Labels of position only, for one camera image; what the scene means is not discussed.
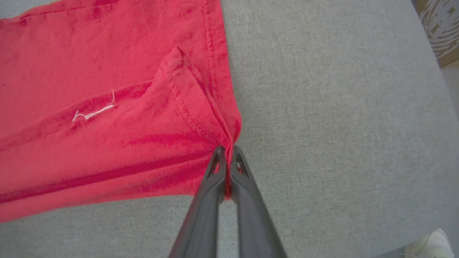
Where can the brown printed cardboard box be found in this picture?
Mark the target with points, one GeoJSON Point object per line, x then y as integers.
{"type": "Point", "coordinates": [443, 32]}

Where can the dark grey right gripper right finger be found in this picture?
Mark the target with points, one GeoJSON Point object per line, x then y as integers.
{"type": "Point", "coordinates": [254, 222]}

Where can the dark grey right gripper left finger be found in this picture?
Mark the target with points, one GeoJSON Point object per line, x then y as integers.
{"type": "Point", "coordinates": [204, 215]}

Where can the red and white sports garment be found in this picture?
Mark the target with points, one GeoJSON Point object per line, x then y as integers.
{"type": "Point", "coordinates": [107, 107]}

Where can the white shoe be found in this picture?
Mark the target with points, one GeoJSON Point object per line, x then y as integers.
{"type": "Point", "coordinates": [432, 245]}

